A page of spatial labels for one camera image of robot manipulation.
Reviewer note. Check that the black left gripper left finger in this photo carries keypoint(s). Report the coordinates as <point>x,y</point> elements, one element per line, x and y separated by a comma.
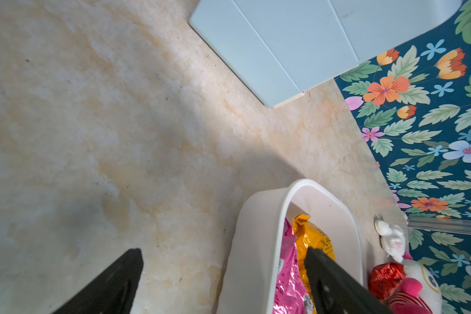
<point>113,291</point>

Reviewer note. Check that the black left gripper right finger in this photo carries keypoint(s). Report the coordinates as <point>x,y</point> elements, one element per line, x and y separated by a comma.
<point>334,291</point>

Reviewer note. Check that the pink tea bag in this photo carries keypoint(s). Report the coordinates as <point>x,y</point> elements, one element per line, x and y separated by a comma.
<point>291,295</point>

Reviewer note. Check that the red foil tea bag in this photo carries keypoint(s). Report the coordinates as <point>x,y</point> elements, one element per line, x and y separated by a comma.
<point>385,279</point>

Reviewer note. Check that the yellow tea bag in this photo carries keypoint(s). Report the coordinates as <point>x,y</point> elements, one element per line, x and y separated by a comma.
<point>309,236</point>

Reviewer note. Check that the white plastic storage box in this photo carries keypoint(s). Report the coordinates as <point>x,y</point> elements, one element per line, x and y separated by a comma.
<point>251,273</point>

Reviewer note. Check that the small white plush bunny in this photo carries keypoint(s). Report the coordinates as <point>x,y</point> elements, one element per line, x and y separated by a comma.
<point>392,240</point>

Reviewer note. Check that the pink striped plush doll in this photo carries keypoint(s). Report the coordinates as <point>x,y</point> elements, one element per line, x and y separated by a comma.
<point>419,291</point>

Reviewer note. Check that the light blue drawer cabinet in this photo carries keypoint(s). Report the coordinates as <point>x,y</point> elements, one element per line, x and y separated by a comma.
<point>281,49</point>

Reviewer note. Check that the aluminium corner post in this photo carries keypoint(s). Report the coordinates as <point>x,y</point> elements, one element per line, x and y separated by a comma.
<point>455,226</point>

